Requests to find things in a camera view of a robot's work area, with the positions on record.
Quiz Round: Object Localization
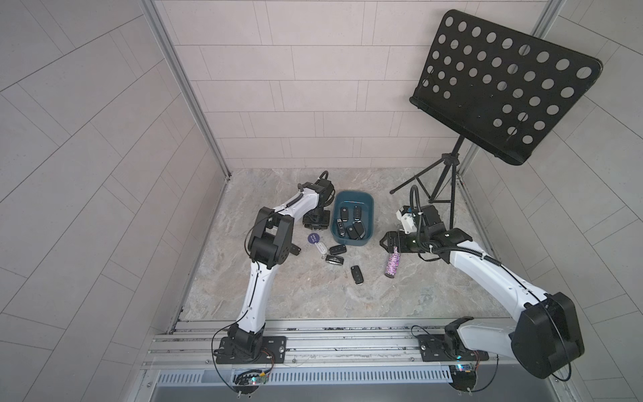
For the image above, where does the teal plastic storage box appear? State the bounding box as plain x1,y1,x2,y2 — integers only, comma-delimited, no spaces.
331,190,374,246

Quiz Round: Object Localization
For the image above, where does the black silver-edged key fob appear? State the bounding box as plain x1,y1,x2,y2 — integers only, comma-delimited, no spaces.
353,221,365,239

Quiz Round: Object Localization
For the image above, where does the black Bentley key fob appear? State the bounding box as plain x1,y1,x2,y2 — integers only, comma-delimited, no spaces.
325,255,344,266

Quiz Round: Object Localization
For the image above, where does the black key bottom front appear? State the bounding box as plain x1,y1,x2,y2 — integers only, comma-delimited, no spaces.
350,266,364,285

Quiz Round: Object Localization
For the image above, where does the black VW key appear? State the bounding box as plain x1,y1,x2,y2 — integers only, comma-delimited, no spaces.
353,205,362,222

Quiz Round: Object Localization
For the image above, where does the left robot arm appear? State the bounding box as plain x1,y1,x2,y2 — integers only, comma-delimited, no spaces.
228,171,335,358

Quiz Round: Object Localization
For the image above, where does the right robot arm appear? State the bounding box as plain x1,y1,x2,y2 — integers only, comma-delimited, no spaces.
380,186,585,379

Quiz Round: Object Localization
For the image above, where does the purple small blind chip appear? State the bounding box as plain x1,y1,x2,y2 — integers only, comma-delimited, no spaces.
307,233,321,245

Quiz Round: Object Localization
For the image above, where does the right circuit board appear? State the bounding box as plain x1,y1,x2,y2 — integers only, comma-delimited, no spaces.
449,364,477,393

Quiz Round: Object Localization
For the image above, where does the circuit board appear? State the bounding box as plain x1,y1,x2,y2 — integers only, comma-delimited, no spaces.
449,364,477,393
233,370,268,395

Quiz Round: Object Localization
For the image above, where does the black perforated music stand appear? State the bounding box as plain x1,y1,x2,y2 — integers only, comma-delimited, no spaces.
389,8,604,212

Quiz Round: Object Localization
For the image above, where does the left circuit board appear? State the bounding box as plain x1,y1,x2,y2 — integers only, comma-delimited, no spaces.
233,370,268,395

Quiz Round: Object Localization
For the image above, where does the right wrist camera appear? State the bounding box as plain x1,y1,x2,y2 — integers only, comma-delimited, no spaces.
396,206,417,235

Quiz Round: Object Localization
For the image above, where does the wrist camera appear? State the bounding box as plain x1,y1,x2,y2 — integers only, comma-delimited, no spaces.
396,206,417,235
315,179,335,208

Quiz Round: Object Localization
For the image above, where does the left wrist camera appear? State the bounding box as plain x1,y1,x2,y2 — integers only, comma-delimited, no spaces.
315,179,335,208

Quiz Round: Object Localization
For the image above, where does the white key tag with ring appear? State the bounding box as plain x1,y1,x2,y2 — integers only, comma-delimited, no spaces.
315,242,328,259

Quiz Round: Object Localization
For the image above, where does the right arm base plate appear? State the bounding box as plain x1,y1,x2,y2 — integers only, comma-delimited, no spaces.
415,333,489,362

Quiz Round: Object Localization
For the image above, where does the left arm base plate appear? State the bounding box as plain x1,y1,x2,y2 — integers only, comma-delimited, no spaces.
214,336,287,364

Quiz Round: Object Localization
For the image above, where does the aluminium rail frame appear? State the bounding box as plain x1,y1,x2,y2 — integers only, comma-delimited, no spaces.
135,317,574,402

